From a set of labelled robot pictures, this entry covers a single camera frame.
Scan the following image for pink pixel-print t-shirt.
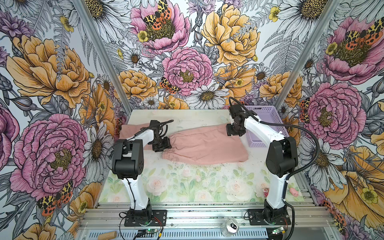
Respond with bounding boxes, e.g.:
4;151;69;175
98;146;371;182
118;123;149;140

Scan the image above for wooden cork block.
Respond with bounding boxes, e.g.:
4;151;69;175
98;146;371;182
97;231;118;240

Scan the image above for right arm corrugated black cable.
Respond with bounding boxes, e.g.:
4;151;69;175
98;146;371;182
227;96;321;240

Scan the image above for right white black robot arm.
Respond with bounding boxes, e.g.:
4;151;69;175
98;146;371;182
226;103;298;225

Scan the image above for small green circuit board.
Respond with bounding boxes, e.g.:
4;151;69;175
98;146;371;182
136;229;163;238

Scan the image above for right small circuit board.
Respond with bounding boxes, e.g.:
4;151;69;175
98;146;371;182
268;227;286;236

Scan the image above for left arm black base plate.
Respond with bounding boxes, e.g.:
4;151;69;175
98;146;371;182
123;210;168;227

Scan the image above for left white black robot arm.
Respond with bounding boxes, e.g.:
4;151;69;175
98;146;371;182
111;120;173;227

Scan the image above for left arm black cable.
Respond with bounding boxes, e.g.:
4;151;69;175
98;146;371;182
118;119;175;235

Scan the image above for aluminium corner post right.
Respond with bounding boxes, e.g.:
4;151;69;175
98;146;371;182
274;1;341;109

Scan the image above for pink garments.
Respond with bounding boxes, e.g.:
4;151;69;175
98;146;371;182
162;124;249;165

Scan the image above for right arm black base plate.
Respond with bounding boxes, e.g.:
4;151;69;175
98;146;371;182
246;209;291;226

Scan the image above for aluminium corner post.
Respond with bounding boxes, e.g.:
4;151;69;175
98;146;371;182
74;1;133;118
274;1;341;109

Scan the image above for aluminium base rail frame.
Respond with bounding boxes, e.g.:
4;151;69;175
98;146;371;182
75;192;342;240

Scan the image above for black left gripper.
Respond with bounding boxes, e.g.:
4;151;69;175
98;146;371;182
149;136;171;153

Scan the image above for aluminium corner post left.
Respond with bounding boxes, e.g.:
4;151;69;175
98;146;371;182
74;1;133;118

